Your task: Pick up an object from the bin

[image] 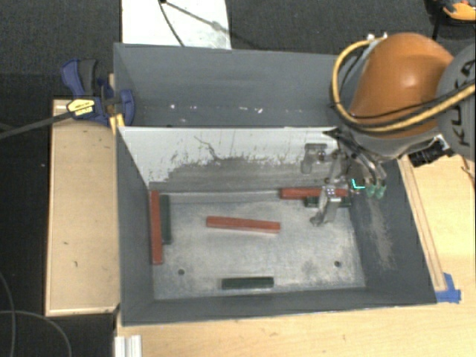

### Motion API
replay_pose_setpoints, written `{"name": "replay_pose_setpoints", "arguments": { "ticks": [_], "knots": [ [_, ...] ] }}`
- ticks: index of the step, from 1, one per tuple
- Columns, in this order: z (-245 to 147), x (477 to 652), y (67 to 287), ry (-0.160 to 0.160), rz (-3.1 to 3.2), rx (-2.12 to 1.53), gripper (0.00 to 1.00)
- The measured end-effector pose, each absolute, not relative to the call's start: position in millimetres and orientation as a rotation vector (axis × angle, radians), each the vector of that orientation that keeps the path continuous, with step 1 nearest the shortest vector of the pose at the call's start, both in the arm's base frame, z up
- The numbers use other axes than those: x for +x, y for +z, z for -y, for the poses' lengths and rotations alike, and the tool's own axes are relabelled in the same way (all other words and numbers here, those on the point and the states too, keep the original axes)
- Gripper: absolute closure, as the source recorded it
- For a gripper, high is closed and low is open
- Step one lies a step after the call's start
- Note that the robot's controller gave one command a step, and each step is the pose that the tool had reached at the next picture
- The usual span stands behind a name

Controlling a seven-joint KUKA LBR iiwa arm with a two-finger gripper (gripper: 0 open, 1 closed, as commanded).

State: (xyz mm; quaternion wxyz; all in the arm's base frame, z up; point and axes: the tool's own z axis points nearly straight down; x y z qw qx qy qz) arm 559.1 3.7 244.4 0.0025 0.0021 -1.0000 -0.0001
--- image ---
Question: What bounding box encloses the black cylinder on white bracket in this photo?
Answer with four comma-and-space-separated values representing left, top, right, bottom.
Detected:
407, 138, 453, 169

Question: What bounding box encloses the red-brown flat block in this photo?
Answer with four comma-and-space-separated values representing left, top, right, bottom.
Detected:
205, 215, 282, 235
278, 187, 329, 201
149, 190, 165, 266

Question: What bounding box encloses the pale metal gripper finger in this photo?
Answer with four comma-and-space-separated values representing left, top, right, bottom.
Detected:
327, 187, 350, 223
309, 186, 338, 227

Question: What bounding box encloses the dark green flat block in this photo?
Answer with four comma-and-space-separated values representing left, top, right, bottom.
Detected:
158, 194, 174, 245
220, 276, 276, 291

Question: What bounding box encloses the grey metal bin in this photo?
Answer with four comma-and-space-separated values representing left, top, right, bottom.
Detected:
112, 42, 438, 327

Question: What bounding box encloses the pale wood board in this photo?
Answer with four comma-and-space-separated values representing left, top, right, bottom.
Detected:
44, 98, 122, 318

